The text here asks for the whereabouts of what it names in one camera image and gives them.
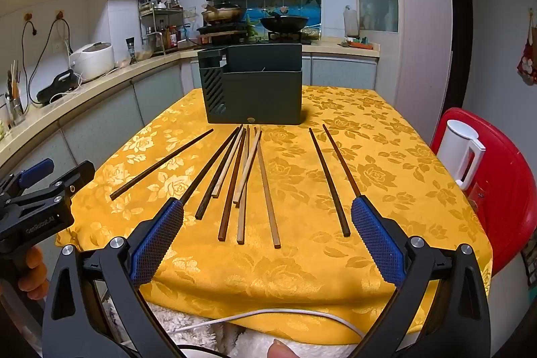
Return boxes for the white fluffy blanket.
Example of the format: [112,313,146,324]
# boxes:
[98,293,365,358]

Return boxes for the white rice cooker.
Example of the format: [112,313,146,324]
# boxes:
[69,42,115,82]

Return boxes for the red plastic chair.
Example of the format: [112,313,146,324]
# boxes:
[430,107,537,278]

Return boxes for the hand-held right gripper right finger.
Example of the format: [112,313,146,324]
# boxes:
[351,196,492,358]

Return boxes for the black countertop appliance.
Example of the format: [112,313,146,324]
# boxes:
[36,69,81,104]

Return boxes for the dark green utensil holder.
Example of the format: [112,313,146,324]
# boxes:
[197,43,303,125]

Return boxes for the yellow floral tablecloth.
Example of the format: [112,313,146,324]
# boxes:
[54,85,493,336]

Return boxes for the black wok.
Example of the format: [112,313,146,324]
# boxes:
[259,15,310,33]

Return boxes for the orange hook with black cord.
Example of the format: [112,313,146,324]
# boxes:
[14,11,38,103]
[36,9,71,90]

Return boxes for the person's right hand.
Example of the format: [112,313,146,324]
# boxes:
[267,338,299,358]

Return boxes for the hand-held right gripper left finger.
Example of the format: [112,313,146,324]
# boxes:
[42,197,184,358]

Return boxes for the metal spice rack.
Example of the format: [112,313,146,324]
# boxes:
[137,0,186,55]

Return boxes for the person's left hand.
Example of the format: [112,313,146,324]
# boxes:
[17,247,50,292]

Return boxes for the white electric kettle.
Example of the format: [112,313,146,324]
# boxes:
[436,119,486,191]

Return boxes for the white cable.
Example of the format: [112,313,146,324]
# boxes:
[173,308,365,340]

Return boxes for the red hanging cloth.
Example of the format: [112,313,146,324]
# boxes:
[516,8,537,86]

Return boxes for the white plastic bottle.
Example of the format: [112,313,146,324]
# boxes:
[344,5,360,38]

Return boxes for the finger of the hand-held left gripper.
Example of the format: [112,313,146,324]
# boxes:
[0,158,55,195]
[48,160,96,201]

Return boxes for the orange tray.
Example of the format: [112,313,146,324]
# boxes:
[341,36,374,50]

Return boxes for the black gas stove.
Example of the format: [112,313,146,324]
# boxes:
[197,24,303,46]

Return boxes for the utensil cup with chopsticks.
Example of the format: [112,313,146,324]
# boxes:
[3,60,27,126]

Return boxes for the beige kitchen countertop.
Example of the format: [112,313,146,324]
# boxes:
[0,35,380,170]

